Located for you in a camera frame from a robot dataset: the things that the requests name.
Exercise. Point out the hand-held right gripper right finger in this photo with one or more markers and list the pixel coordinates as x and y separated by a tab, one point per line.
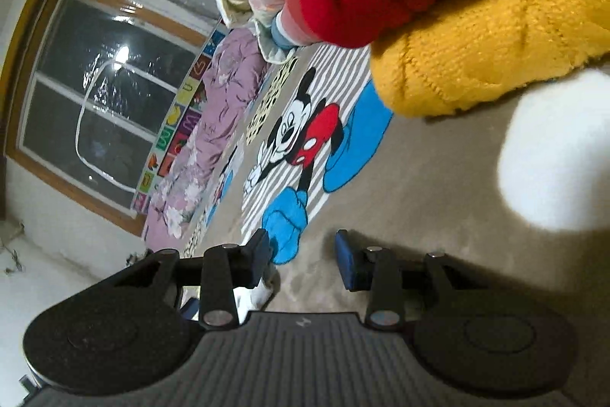
344	259

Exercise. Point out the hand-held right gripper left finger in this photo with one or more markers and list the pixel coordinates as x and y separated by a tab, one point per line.
259	257

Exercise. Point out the cartoon mouse printed blanket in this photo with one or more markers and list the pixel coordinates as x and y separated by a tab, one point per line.
429	178

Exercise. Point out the purple floral duvet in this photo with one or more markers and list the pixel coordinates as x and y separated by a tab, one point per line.
214	116

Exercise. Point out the colourful alphabet panel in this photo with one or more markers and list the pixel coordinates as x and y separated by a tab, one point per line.
178	121

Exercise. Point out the wooden framed window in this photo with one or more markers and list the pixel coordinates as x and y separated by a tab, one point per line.
81	102

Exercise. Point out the yellow knitted sweater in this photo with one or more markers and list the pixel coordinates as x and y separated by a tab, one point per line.
500	35

